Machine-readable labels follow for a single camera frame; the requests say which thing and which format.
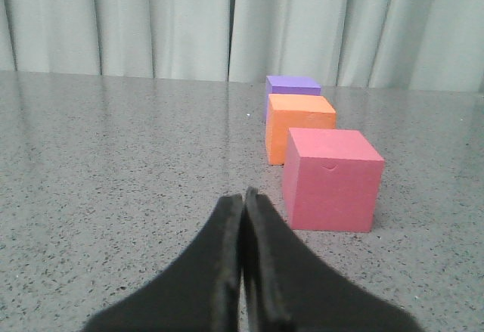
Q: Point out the grey-green curtain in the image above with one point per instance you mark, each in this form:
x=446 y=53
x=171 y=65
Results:
x=414 y=44

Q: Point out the pink foam cube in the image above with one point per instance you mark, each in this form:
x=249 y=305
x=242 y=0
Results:
x=330 y=180

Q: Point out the orange foam cube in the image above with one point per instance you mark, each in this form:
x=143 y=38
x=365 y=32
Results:
x=294 y=111

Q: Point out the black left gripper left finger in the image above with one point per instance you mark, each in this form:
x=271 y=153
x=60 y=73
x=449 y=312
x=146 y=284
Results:
x=199 y=291

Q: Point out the purple foam cube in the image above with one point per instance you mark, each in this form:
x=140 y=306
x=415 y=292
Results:
x=295 y=85

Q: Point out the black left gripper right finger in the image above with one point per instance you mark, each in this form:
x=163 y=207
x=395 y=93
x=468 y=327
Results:
x=288 y=288

